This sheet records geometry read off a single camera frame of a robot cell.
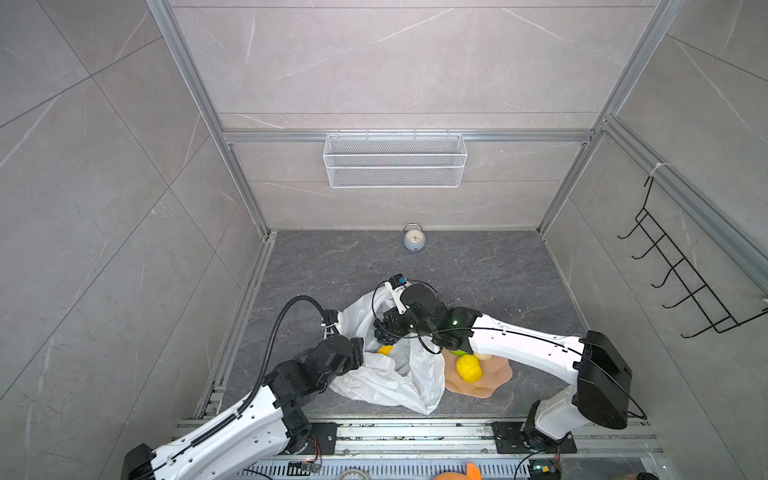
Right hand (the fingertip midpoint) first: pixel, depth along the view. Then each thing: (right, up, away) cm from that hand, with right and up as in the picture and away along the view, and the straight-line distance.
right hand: (383, 313), depth 79 cm
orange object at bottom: (+20, -33, -13) cm, 41 cm away
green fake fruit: (+15, -3, -22) cm, 27 cm away
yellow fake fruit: (+23, -15, +1) cm, 28 cm away
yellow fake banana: (0, -12, +7) cm, 14 cm away
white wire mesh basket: (+3, +48, +22) cm, 53 cm away
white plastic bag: (+7, -16, 0) cm, 17 cm away
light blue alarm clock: (+11, +22, +34) cm, 42 cm away
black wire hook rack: (+68, +5, -18) cm, 71 cm away
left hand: (-7, -6, -1) cm, 9 cm away
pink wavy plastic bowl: (+31, -17, +3) cm, 36 cm away
